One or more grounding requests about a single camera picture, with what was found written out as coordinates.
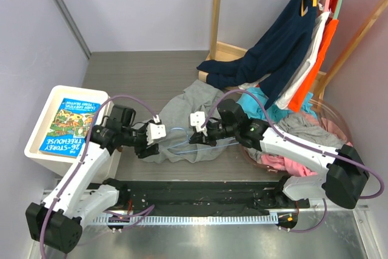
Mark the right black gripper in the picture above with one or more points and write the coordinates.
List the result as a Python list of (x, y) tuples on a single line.
[(200, 137)]

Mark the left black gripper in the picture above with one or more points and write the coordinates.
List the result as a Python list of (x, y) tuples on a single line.
[(143, 151)]

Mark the grey t shirt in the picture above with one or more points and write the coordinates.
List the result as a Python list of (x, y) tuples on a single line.
[(197, 97)]

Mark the light blue wire hanger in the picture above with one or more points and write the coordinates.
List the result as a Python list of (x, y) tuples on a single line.
[(181, 146)]

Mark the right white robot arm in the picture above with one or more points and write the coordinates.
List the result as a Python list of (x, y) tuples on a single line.
[(338, 176)]

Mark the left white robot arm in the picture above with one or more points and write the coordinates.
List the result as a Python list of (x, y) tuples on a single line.
[(59, 220)]

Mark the turquoise shirt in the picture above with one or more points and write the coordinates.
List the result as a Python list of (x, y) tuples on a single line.
[(253, 110)]

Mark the pink shirt in pile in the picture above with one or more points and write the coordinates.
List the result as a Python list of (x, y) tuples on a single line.
[(284, 164)]

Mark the white hanging shirt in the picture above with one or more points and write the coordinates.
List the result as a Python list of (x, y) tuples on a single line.
[(302, 80)]

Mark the orange hanging shirt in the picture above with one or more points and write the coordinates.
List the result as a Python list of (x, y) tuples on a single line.
[(325, 27)]

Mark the navy blue hanging shirt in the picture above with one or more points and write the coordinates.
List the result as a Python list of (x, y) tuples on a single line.
[(275, 57)]

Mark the blue treehouse book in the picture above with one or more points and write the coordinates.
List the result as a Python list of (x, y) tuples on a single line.
[(69, 127)]

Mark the grey garment in pile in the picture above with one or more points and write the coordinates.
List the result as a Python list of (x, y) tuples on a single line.
[(320, 131)]

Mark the wooden clothes rack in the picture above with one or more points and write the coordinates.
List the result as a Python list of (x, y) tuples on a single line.
[(226, 52)]

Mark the white storage box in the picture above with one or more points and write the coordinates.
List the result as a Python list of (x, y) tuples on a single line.
[(61, 164)]

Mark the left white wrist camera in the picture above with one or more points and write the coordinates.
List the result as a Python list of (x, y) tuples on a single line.
[(155, 132)]

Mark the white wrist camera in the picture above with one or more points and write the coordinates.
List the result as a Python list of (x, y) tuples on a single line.
[(197, 120), (155, 132)]

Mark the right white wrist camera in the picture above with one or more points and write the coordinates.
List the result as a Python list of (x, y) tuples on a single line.
[(197, 120)]

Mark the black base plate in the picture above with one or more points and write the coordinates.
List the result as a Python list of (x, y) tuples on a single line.
[(202, 198)]

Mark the white slotted cable duct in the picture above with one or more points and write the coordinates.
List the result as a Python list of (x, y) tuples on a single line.
[(106, 219)]

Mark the grey wall trim strip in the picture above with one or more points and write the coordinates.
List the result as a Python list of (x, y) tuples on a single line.
[(71, 24)]

